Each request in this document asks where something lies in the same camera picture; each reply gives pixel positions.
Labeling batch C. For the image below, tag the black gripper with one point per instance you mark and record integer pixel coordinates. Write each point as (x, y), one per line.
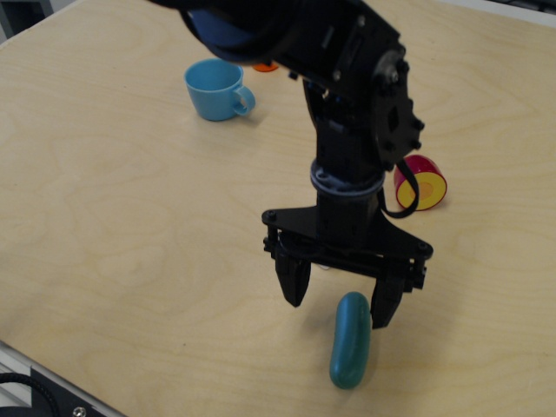
(352, 235)

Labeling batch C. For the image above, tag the green toy cucumber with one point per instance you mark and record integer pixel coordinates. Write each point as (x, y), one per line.
(350, 350)

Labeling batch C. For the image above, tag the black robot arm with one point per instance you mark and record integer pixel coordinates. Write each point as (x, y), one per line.
(354, 75)

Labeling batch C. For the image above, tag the blue plastic cup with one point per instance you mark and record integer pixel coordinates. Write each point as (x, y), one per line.
(217, 91)

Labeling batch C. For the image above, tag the red yellow toy fruit half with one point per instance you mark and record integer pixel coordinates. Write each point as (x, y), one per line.
(431, 182)

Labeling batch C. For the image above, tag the orange toy carrot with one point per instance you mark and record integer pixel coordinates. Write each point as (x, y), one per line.
(263, 67)

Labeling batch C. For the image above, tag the black corner bracket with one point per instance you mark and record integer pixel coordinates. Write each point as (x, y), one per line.
(71, 400)

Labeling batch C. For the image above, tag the aluminium table frame rail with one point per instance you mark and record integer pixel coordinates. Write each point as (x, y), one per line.
(22, 395)

